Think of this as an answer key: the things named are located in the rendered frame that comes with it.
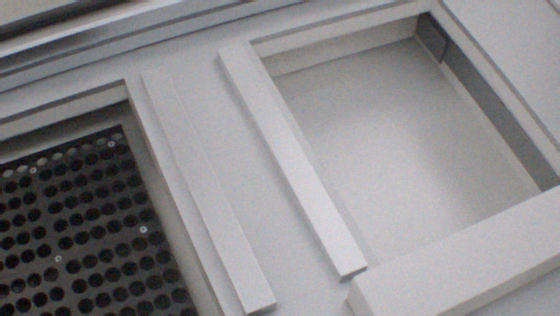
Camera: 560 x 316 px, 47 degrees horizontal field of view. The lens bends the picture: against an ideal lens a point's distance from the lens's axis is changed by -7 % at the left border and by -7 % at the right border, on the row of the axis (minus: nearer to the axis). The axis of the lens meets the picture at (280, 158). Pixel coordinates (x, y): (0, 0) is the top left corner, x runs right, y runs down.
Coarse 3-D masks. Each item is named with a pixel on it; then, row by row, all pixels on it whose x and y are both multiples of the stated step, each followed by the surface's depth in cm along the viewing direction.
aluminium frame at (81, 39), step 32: (128, 0) 57; (160, 0) 57; (192, 0) 58; (224, 0) 60; (256, 0) 62; (288, 0) 63; (0, 32) 54; (32, 32) 55; (64, 32) 55; (96, 32) 56; (128, 32) 59; (160, 32) 60; (0, 64) 54; (32, 64) 56; (64, 64) 57
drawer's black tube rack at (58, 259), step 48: (0, 192) 60; (48, 192) 60; (96, 192) 57; (144, 192) 57; (0, 240) 53; (48, 240) 53; (96, 240) 54; (144, 240) 54; (0, 288) 51; (48, 288) 51; (96, 288) 51; (144, 288) 55
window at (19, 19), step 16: (0, 0) 51; (16, 0) 52; (32, 0) 53; (48, 0) 54; (64, 0) 54; (80, 0) 55; (96, 0) 56; (0, 16) 53; (16, 16) 53; (32, 16) 54; (48, 16) 55
